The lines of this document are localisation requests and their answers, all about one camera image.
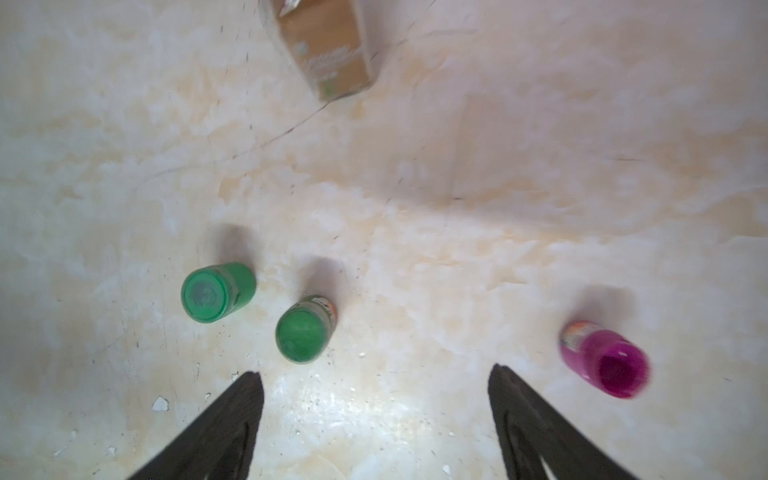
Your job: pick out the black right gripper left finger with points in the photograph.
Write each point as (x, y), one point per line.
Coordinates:
(220, 442)

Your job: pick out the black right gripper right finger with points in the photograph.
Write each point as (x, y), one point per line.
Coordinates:
(536, 439)

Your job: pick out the magenta paint jar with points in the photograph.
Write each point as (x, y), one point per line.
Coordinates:
(604, 359)

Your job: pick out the green paint jar with label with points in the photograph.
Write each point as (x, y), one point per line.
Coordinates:
(211, 293)

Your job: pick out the spice jar with black cap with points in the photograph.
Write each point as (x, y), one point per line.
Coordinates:
(327, 42)

